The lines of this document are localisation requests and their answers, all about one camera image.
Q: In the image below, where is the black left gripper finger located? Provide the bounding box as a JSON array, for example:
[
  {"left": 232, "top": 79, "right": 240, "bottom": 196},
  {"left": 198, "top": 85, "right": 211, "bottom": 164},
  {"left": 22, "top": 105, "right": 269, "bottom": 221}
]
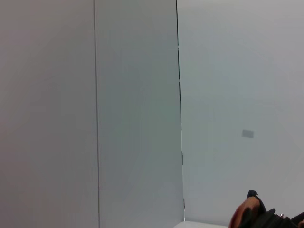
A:
[{"left": 260, "top": 208, "right": 304, "bottom": 228}]

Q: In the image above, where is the grey rectangular wall label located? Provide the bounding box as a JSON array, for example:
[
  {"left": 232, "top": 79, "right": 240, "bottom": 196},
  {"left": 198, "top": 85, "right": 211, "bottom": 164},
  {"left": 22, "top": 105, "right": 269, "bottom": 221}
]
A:
[{"left": 241, "top": 129, "right": 255, "bottom": 139}]

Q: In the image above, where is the black bag with brown handles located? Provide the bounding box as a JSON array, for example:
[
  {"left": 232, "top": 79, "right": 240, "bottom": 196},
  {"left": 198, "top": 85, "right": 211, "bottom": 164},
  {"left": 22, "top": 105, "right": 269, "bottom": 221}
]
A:
[{"left": 229, "top": 190, "right": 304, "bottom": 228}]

